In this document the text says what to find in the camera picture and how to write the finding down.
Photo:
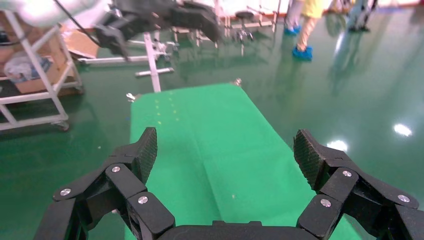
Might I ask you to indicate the green tablecloth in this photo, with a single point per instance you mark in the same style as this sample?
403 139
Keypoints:
225 149

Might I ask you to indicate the clear plastic bag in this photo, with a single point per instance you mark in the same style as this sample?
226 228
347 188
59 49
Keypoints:
23 68

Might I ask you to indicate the brown cardboard storage box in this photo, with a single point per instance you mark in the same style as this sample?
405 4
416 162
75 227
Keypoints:
36 86

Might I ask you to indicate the black wheeled stool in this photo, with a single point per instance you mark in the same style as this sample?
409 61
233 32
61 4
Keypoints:
244 16

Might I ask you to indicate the white metal stand frame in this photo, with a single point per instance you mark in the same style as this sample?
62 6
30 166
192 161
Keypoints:
152 66

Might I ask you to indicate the blue shoe cover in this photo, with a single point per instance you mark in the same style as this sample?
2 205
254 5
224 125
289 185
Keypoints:
303 53
290 31

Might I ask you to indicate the person in yellow clothes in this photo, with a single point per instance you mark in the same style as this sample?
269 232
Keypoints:
313 8

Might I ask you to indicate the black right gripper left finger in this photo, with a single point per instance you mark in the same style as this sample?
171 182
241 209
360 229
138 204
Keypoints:
126 179

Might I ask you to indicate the white metal shelf cart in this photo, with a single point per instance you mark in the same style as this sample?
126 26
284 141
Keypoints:
33 121

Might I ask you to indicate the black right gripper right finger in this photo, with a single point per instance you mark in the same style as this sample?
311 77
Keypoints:
338 185

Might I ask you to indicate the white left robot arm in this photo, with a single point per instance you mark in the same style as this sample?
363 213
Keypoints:
49 11

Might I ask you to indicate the flat cardboard sheet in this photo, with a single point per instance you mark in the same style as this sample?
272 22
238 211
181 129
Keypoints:
81 44

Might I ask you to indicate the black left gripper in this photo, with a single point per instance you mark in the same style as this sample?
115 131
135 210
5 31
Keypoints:
145 11

